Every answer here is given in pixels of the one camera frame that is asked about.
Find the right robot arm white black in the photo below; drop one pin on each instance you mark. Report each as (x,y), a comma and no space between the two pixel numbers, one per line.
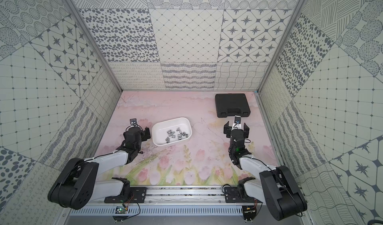
(268,185)

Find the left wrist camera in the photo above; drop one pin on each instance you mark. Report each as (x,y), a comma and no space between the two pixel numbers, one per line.
(133,122)

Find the small circuit board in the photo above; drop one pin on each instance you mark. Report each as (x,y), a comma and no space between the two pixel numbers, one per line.
(120,210)

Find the aluminium mounting rail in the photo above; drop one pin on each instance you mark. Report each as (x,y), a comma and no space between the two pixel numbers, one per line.
(185,195)

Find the black plastic tool case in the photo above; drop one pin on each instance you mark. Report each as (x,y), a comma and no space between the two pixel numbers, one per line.
(228,105)

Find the white slotted cable duct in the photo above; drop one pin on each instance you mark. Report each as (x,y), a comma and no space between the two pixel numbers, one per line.
(184,210)

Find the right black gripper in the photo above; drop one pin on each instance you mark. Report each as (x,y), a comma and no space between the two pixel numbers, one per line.
(228,130)

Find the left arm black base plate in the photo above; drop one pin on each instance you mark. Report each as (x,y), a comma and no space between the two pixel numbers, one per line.
(131,194)

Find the chrome socket large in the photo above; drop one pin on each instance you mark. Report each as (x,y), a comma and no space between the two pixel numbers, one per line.
(170,133)

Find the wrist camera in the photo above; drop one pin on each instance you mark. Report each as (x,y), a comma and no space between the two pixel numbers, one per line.
(237,122)
(133,122)

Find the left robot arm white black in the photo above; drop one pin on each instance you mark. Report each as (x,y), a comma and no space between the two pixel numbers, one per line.
(77,184)

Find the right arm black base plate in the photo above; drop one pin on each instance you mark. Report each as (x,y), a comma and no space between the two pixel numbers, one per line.
(243,194)

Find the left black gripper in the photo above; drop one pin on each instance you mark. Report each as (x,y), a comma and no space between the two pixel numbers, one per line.
(140,133)

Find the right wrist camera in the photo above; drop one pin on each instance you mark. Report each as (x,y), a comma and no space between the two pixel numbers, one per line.
(237,122)

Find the white plastic storage box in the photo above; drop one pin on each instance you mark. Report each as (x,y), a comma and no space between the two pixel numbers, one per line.
(159,131)

